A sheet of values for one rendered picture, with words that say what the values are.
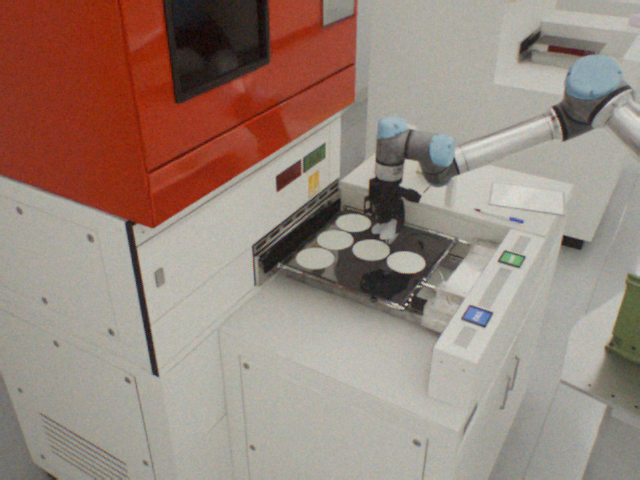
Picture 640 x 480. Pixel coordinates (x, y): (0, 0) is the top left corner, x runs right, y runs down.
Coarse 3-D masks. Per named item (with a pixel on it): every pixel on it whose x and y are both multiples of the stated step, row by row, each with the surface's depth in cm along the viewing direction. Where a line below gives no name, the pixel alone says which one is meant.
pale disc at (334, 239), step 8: (328, 232) 180; (336, 232) 180; (344, 232) 180; (320, 240) 177; (328, 240) 177; (336, 240) 177; (344, 240) 177; (352, 240) 177; (328, 248) 173; (336, 248) 173
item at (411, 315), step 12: (288, 276) 175; (300, 276) 172; (324, 288) 169; (336, 288) 167; (360, 300) 164; (384, 312) 162; (396, 312) 160; (408, 312) 158; (420, 312) 157; (420, 324) 158
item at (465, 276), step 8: (472, 256) 173; (480, 256) 173; (464, 264) 170; (472, 264) 170; (480, 264) 170; (456, 272) 167; (464, 272) 167; (472, 272) 167; (480, 272) 167; (456, 280) 164; (464, 280) 164; (472, 280) 164; (464, 288) 161; (456, 304) 155; (424, 320) 152; (432, 320) 150; (432, 328) 151; (440, 328) 150
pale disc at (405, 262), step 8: (392, 256) 170; (400, 256) 170; (408, 256) 170; (416, 256) 170; (392, 264) 167; (400, 264) 167; (408, 264) 167; (416, 264) 167; (424, 264) 167; (408, 272) 164
